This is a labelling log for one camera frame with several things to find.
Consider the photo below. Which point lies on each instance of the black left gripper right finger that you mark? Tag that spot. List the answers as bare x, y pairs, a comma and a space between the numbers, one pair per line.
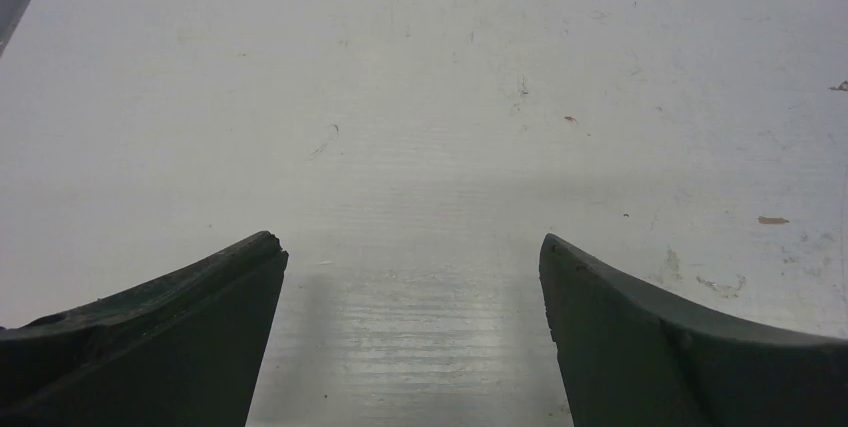
633, 354

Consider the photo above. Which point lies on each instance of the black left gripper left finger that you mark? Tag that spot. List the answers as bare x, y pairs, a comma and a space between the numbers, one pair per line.
183, 349

